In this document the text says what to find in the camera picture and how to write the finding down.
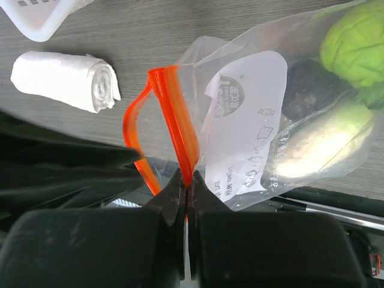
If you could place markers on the white fake radish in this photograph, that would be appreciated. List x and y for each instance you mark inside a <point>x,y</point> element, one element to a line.
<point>330,139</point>

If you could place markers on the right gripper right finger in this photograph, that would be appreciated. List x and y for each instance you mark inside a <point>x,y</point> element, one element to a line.
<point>199,201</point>

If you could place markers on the folded white towel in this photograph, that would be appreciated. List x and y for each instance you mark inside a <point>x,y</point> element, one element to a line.
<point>84,82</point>

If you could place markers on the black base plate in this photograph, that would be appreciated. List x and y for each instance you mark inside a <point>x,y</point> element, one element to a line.
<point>291,242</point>

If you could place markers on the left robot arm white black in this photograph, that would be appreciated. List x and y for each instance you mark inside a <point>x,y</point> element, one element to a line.
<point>45,169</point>

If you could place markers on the clear zip bag orange seal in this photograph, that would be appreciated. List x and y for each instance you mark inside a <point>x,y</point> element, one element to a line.
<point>228,108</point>

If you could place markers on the green fake fruit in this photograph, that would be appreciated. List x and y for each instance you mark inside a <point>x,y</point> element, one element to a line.
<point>353,50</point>

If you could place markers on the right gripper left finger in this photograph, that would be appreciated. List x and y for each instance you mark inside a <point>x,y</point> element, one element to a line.
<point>171,202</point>

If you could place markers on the white perforated plastic basket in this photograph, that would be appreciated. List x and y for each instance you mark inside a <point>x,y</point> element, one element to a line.
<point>38,20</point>

